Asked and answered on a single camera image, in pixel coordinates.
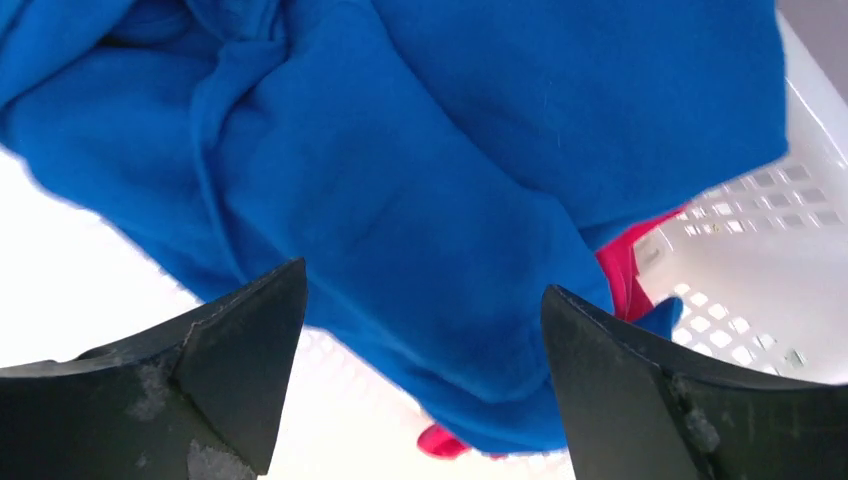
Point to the blue panda print t-shirt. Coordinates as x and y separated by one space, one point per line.
438 164

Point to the pink t-shirt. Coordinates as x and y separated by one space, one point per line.
618 262

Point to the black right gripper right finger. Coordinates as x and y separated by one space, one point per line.
638 406

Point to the white plastic laundry basket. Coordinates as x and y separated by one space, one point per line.
761 263

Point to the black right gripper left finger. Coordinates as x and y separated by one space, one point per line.
199 396

